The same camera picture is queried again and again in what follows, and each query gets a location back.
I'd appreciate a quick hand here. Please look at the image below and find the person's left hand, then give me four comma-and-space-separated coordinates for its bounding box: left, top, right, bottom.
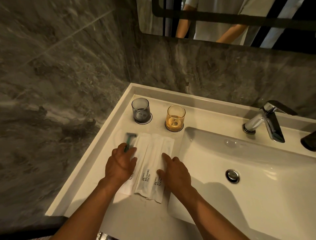
105, 143, 138, 186

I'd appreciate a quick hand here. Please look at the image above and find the person's right hand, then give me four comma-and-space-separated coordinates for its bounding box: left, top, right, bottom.
157, 153, 192, 196

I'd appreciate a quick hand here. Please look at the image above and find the green disposable razor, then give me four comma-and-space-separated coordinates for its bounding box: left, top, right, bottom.
123, 133, 138, 153

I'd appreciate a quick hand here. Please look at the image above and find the white toothbrush packet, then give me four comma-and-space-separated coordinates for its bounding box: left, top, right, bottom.
150, 134, 175, 204
134, 134, 162, 200
113, 133, 151, 202

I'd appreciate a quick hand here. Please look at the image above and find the person's left forearm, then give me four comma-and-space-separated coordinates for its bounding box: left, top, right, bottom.
49, 177, 131, 240

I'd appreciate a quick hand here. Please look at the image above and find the person's right forearm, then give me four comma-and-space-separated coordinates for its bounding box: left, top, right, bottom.
169, 185, 250, 240

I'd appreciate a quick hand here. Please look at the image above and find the black scalloped coaster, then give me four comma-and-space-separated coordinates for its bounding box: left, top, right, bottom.
133, 112, 152, 125
165, 120, 184, 133

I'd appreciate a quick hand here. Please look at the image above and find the grey transparent cup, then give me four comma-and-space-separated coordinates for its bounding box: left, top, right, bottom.
132, 98, 150, 122

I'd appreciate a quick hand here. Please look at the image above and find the amber transparent cup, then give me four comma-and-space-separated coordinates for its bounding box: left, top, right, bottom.
167, 105, 186, 131

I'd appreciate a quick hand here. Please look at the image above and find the chrome drain plug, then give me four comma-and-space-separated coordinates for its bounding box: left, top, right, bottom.
225, 169, 240, 184

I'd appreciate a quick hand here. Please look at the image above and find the white ceramic washbasin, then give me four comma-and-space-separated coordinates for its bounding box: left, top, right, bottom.
45, 83, 316, 240

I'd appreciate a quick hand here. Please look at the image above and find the chrome faucet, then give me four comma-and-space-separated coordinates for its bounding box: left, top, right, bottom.
242, 100, 298, 143

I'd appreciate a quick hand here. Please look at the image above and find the black rounded object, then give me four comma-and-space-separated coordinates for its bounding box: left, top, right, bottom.
300, 131, 316, 152

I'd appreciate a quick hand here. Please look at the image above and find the wall mirror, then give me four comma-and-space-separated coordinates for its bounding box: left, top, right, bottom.
136, 0, 316, 53

